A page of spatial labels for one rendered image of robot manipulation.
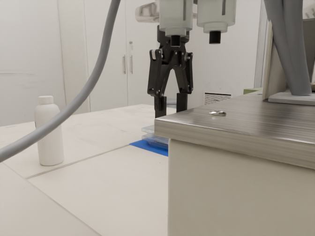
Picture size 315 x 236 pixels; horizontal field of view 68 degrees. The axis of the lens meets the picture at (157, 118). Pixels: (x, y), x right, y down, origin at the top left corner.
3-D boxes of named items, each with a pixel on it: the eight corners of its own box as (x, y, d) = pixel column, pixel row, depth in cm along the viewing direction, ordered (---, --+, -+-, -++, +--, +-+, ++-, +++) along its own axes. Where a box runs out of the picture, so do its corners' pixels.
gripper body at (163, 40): (175, 19, 48) (174, 65, 50) (197, 25, 54) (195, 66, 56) (148, 24, 53) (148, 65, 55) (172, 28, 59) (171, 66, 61)
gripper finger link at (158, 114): (166, 96, 53) (164, 96, 53) (166, 126, 55) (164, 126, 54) (157, 95, 55) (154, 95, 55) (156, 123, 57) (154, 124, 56)
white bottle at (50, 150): (69, 159, 52) (63, 95, 49) (50, 168, 48) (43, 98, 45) (53, 156, 54) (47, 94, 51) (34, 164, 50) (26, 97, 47)
